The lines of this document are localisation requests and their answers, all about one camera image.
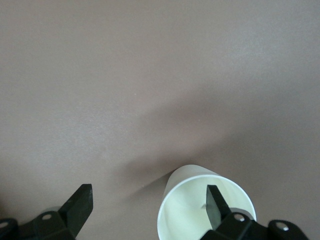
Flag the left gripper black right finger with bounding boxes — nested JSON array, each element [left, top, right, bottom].
[[201, 185, 310, 240]]

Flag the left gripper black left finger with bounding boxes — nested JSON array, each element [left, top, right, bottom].
[[0, 184, 94, 240]]

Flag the white plastic cup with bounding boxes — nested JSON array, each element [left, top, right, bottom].
[[157, 164, 258, 240]]

